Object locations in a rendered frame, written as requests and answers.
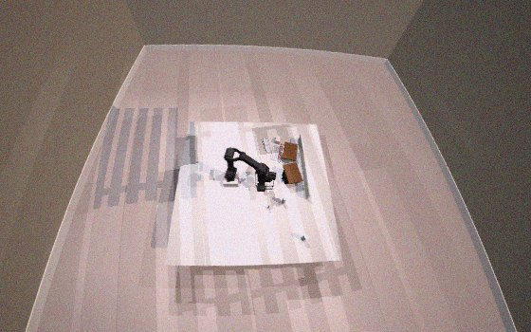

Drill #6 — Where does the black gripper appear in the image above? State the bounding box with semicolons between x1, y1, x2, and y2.
257;175;266;192

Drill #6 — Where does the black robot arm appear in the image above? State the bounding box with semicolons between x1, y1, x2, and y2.
224;147;277;183

